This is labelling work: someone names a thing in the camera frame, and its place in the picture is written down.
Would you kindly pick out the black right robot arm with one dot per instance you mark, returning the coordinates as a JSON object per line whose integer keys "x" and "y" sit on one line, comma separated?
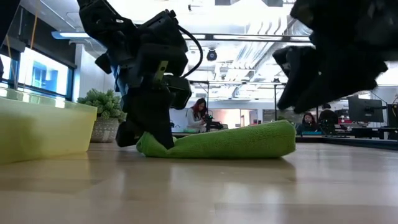
{"x": 351, "y": 21}

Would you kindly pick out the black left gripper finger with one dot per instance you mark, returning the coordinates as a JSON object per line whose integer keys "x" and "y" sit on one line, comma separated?
{"x": 163, "y": 137}
{"x": 129, "y": 135}

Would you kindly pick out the black overhead light bar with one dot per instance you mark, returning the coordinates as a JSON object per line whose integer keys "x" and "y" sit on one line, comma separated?
{"x": 248, "y": 37}

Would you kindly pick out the black background stand frame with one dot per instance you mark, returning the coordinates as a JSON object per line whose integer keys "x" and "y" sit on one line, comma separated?
{"x": 242, "y": 83}

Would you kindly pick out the silver ventilation duct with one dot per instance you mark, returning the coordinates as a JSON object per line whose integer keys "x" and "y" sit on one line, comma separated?
{"x": 273, "y": 34}

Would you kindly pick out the black overhead camera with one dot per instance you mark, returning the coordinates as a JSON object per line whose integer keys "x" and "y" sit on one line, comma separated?
{"x": 211, "y": 55}

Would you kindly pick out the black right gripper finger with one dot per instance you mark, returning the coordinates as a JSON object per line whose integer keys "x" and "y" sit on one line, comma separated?
{"x": 290, "y": 93}
{"x": 314, "y": 101}

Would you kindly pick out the large black monitor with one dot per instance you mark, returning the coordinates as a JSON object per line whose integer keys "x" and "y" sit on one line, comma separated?
{"x": 365, "y": 110}

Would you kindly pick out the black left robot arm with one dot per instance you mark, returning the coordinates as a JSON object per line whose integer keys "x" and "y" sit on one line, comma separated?
{"x": 105, "y": 28}

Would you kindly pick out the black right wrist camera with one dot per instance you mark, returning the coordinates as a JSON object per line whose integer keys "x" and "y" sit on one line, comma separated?
{"x": 293, "y": 60}

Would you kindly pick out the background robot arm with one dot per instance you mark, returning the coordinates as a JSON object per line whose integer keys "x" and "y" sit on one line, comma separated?
{"x": 213, "y": 124}

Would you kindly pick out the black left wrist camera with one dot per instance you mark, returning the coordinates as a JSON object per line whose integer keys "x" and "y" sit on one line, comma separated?
{"x": 178, "y": 90}

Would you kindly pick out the red storage bins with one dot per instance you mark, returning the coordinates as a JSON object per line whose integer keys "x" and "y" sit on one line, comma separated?
{"x": 342, "y": 119}

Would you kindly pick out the bright green microfiber towel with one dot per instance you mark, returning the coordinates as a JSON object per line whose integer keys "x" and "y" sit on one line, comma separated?
{"x": 224, "y": 143}

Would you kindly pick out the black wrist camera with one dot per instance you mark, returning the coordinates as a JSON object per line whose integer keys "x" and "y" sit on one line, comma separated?
{"x": 178, "y": 90}
{"x": 293, "y": 60}

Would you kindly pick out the bright office window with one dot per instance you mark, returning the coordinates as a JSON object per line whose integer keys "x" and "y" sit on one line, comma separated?
{"x": 43, "y": 74}

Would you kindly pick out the yellow translucent plastic basket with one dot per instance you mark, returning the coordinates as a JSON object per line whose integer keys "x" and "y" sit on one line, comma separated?
{"x": 43, "y": 130}

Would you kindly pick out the long ceiling lamp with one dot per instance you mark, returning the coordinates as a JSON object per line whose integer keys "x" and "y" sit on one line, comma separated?
{"x": 71, "y": 35}

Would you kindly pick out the person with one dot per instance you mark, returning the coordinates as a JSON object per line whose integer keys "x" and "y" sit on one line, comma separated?
{"x": 196, "y": 118}
{"x": 308, "y": 123}
{"x": 328, "y": 119}

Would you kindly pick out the potted succulent plant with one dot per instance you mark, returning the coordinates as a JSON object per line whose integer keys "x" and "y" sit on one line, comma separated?
{"x": 104, "y": 109}

